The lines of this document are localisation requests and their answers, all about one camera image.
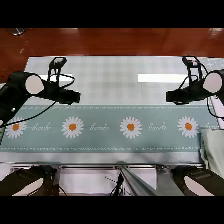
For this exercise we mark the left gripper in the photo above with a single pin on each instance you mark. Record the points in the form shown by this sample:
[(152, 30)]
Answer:
[(66, 96)]

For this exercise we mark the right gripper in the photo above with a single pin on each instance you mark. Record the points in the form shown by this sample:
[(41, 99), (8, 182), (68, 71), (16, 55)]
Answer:
[(181, 95)]

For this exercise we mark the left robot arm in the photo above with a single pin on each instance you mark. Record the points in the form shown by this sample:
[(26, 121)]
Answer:
[(15, 93)]

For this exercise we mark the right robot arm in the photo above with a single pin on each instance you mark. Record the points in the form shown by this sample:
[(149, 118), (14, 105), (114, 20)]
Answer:
[(213, 83)]

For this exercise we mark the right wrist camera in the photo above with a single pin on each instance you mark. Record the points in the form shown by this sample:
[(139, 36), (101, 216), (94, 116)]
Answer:
[(191, 63)]

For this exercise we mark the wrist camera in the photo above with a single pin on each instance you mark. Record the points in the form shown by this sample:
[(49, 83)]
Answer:
[(191, 63), (57, 63)]

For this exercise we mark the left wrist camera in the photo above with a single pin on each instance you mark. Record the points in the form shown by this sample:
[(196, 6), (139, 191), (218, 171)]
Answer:
[(57, 63)]

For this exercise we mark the silver frame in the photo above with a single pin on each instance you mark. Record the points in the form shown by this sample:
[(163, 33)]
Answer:
[(140, 183)]

